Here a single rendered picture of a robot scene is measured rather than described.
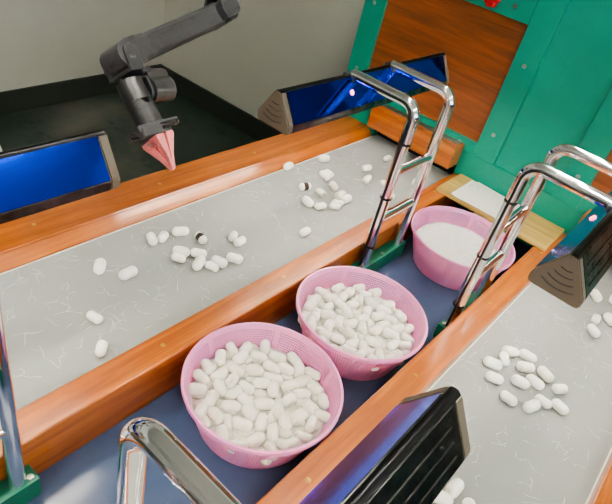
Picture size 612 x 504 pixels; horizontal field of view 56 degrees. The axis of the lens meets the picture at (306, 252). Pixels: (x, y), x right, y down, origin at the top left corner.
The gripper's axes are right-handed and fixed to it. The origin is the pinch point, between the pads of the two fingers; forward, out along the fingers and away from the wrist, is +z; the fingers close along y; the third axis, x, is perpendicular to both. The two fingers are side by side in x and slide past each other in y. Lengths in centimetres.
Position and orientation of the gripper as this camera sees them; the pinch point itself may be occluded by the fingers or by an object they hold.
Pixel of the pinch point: (171, 166)
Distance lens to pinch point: 126.5
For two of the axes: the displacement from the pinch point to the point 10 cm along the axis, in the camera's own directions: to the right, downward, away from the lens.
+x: -6.3, 2.7, 7.3
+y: 6.4, -3.6, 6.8
